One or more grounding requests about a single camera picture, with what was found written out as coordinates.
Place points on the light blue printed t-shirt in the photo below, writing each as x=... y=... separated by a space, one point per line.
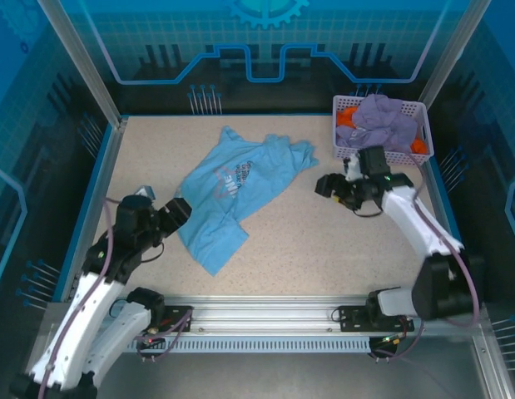
x=207 y=232

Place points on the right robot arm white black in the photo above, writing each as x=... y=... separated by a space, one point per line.
x=407 y=220

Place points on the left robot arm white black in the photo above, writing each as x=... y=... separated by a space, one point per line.
x=109 y=293

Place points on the purple t-shirt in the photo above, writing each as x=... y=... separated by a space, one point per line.
x=382 y=120

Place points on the orange t-shirt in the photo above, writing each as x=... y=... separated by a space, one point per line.
x=346 y=116

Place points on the blue table edge strip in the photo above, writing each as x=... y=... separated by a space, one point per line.
x=85 y=208
x=445 y=199

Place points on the white plastic lattice basket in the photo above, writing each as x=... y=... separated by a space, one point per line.
x=411 y=109

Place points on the aluminium side rail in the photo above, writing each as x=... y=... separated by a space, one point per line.
x=96 y=208

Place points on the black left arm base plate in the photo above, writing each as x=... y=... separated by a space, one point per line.
x=178 y=316

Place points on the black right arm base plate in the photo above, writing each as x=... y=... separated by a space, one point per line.
x=353 y=318

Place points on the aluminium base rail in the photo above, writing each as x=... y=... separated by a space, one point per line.
x=261 y=316

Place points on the aluminium frame post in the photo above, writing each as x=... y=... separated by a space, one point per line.
x=85 y=62
x=453 y=50

